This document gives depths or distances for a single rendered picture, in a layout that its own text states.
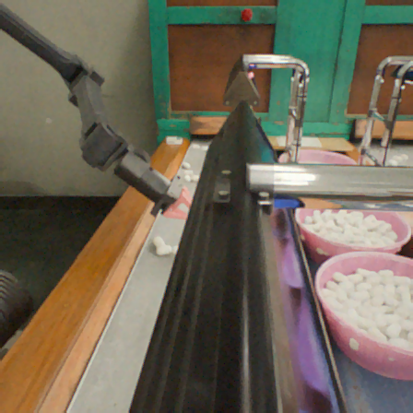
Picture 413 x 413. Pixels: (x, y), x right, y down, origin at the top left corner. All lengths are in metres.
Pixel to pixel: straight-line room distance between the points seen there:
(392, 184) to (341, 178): 0.02
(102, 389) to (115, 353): 0.06
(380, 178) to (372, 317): 0.53
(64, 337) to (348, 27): 1.40
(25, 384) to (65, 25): 2.19
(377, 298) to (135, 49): 2.03
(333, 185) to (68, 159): 2.55
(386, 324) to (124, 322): 0.45
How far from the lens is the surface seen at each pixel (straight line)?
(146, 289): 0.71
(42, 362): 0.59
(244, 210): 0.15
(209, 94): 1.58
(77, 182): 2.72
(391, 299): 0.75
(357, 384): 0.68
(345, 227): 0.96
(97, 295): 0.67
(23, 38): 1.07
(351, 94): 1.63
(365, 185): 0.18
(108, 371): 0.58
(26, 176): 2.85
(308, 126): 1.61
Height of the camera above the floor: 1.18
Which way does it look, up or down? 26 degrees down
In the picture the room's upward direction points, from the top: straight up
